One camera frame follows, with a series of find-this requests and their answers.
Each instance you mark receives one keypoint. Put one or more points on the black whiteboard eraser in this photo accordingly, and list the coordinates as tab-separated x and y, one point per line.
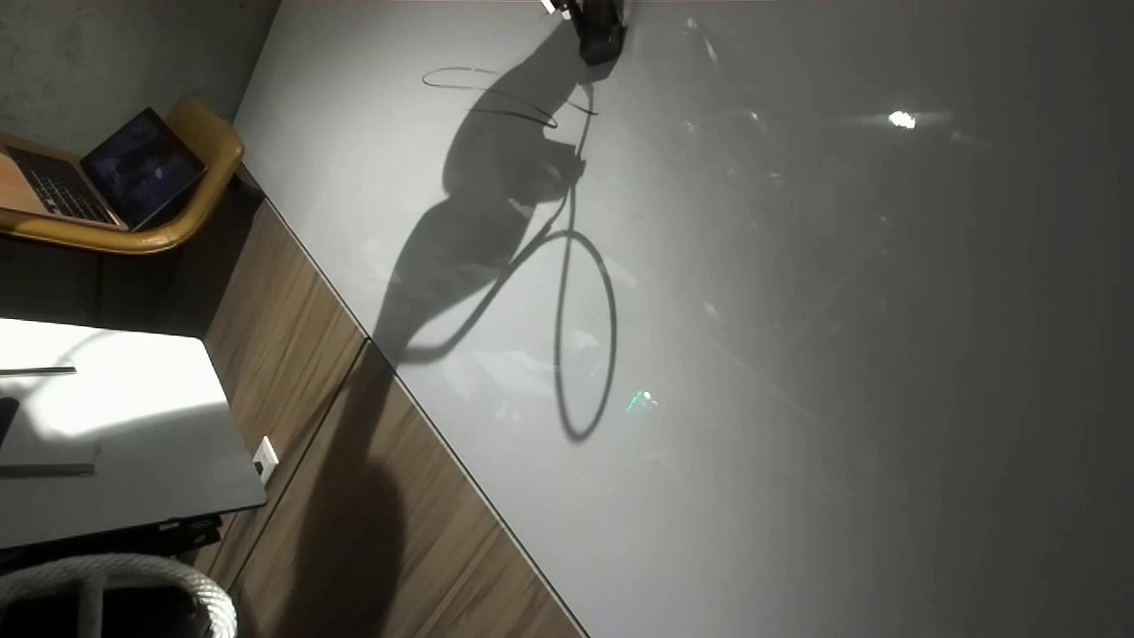
604	37

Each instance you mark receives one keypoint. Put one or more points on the small white tag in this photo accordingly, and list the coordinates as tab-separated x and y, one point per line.
268	457

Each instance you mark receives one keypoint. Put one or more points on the yellow wooden chair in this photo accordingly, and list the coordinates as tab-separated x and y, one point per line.
199	153

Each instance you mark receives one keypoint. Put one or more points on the open laptop computer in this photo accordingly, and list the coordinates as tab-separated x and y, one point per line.
130	172

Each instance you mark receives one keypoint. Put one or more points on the small white side table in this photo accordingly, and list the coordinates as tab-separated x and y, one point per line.
118	436

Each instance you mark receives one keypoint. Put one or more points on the white round hoop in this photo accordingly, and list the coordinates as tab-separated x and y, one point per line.
130	573

